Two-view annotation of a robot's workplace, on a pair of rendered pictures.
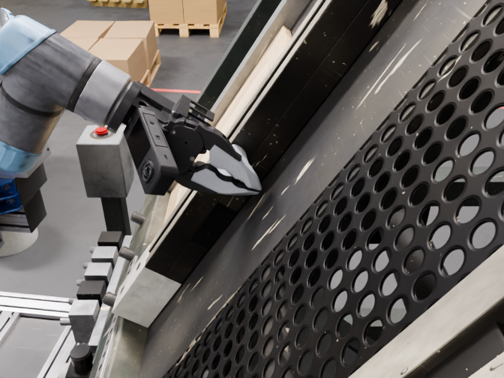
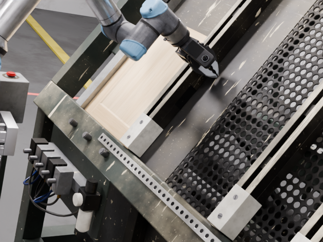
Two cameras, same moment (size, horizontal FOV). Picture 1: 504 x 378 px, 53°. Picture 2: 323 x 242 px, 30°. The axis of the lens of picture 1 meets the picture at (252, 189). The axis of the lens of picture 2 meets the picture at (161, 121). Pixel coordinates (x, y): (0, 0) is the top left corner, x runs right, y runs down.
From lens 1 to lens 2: 1.57 m
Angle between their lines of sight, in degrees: 35
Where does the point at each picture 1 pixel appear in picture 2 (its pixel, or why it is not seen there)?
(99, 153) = (15, 88)
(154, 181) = (210, 61)
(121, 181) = (22, 110)
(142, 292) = (145, 134)
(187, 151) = not seen: hidden behind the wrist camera
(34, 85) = (163, 23)
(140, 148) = (196, 51)
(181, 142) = not seen: hidden behind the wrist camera
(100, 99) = (182, 31)
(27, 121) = (154, 37)
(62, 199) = not seen: outside the picture
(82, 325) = (65, 179)
